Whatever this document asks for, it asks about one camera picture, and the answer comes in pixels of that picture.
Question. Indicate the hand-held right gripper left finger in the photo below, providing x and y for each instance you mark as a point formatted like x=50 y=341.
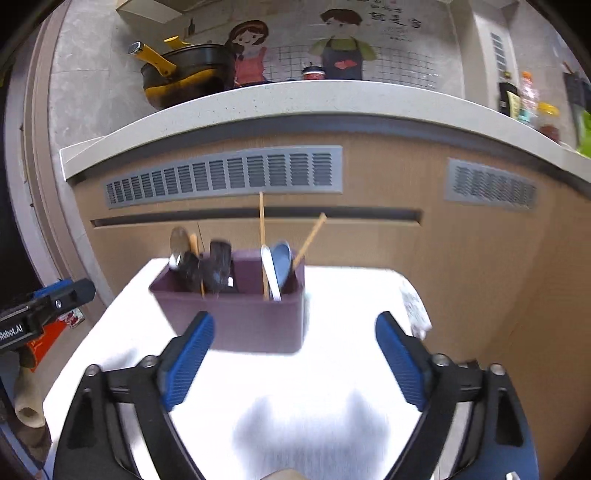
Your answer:
x=189 y=360

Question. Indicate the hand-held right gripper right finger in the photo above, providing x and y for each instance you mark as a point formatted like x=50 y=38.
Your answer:
x=401 y=360

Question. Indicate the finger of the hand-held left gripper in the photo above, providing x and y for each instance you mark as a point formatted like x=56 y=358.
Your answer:
x=46 y=290
x=78 y=293

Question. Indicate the maroon plastic utensil holder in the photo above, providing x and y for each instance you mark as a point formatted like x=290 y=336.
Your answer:
x=240 y=318

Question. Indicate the wooden spoon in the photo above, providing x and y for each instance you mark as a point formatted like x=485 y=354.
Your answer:
x=194 y=243

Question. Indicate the translucent white spoon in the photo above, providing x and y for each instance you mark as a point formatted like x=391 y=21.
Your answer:
x=268 y=272

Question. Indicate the blue-grey plastic spoon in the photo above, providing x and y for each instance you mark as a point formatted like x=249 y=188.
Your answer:
x=282 y=263

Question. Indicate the red box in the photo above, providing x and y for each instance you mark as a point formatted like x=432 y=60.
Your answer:
x=46 y=337

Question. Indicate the patterned white towel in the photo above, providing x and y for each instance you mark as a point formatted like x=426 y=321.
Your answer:
x=415 y=309

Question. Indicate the beige rounded object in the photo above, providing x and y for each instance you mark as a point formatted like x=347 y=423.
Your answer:
x=23 y=392

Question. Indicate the white lace tablecloth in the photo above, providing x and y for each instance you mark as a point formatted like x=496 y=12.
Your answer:
x=295 y=392

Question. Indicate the long grey vent grille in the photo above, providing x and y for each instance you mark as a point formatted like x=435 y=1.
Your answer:
x=221 y=177

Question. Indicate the short grey vent grille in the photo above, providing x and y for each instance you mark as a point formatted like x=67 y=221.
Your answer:
x=491 y=184

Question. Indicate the white stone kitchen countertop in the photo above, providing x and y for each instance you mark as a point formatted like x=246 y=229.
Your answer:
x=323 y=99

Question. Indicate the jar with yellow lid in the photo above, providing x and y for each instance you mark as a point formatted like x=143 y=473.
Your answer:
x=549 y=122

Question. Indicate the dark sauce bottle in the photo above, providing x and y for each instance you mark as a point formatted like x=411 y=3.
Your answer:
x=505 y=97

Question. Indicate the green plastic dishware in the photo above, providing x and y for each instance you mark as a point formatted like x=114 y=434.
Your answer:
x=585 y=134

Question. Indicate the clear bottle with orange cap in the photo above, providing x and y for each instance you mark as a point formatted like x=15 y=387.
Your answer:
x=527 y=97

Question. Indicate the black dish rack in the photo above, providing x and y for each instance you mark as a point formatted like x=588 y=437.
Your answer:
x=577 y=87

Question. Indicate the cartoon wall sticker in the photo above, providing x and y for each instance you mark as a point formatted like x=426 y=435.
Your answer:
x=341 y=50

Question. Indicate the small wall vent panel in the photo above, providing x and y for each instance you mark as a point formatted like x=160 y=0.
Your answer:
x=497 y=50

